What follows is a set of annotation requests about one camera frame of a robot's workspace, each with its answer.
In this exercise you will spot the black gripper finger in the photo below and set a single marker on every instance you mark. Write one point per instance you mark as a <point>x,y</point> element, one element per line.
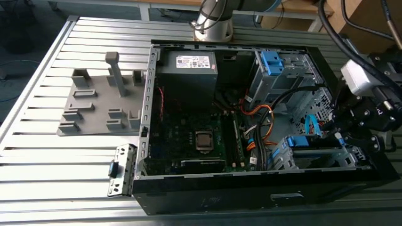
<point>367,139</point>
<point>349,110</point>

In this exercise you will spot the hard disk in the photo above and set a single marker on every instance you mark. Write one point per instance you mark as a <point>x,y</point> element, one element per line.
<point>298,141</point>

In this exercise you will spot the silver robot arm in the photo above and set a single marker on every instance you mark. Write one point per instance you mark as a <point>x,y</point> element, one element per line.
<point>214,28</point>

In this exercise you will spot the metal disk bay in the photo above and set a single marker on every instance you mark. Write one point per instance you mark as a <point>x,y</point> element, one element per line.
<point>316,153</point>

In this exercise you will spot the metal drive cage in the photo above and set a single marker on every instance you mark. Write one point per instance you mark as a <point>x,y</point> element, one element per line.
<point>282,82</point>

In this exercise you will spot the blue plastic bay latch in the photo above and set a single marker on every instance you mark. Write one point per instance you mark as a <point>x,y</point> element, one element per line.
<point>271,63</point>

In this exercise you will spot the green RAM stick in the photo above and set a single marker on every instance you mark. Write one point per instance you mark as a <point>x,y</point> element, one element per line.
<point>238,139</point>

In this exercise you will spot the brown cabinet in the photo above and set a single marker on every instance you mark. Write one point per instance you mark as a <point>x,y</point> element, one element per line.
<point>370,14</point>

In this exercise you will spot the black PC case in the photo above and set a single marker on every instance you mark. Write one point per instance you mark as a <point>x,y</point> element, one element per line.
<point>251,195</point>

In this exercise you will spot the CPU socket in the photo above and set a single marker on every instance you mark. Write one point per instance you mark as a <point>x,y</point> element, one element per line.
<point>203,141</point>

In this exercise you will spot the black graphics card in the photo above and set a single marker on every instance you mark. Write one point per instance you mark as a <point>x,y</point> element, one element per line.
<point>202,164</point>

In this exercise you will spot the grey power supply unit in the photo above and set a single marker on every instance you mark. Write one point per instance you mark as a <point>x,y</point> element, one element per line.
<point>188,82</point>

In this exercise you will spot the dark green motherboard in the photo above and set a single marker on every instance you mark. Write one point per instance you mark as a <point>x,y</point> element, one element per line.
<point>175,141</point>

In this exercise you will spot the grey parts rack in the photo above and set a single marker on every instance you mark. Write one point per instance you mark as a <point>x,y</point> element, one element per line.
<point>97,117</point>

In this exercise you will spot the black round bin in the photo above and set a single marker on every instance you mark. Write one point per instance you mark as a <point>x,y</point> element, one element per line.
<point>20,40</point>

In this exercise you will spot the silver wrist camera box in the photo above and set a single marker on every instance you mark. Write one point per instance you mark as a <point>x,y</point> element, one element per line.
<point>354,81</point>

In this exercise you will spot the wooden desk white frame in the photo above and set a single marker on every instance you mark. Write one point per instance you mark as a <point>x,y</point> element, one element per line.
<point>295,7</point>

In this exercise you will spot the metal bracket with blue latch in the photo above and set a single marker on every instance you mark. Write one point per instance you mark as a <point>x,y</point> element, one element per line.
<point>123,169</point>

